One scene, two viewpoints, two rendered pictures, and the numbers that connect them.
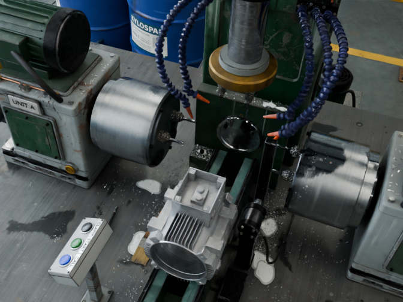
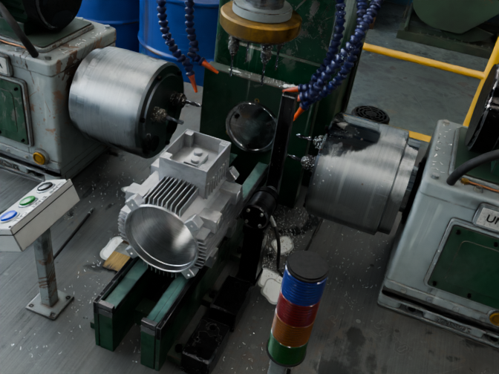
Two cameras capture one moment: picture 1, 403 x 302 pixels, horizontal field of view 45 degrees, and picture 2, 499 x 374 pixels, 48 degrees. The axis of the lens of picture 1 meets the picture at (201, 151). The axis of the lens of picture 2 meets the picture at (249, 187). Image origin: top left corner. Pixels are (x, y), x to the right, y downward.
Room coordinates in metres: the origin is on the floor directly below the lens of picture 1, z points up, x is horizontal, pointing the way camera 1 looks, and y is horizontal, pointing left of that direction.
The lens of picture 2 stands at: (-0.15, -0.07, 1.74)
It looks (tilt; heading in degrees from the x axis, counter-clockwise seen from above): 36 degrees down; 357
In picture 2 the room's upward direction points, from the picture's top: 9 degrees clockwise
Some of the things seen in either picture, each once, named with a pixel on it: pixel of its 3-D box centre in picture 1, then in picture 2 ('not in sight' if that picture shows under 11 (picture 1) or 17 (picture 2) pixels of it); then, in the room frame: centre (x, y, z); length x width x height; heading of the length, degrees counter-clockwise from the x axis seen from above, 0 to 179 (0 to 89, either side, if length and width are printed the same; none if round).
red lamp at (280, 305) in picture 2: not in sight; (298, 301); (0.41, -0.19, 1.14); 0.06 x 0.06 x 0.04
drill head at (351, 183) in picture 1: (339, 182); (372, 177); (0.91, -0.40, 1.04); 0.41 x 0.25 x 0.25; 71
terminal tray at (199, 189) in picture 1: (198, 198); (194, 164); (0.77, 0.00, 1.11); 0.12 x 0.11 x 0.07; 161
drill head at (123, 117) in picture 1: (123, 117); (113, 96); (1.13, 0.25, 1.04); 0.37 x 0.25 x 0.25; 71
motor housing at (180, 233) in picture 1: (192, 230); (183, 211); (0.73, 0.01, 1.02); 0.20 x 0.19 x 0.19; 161
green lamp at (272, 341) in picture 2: not in sight; (288, 340); (0.41, -0.19, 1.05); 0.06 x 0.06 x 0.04
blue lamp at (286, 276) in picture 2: not in sight; (304, 280); (0.41, -0.19, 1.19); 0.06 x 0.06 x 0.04
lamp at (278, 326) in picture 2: not in sight; (292, 321); (0.41, -0.19, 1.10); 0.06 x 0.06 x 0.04
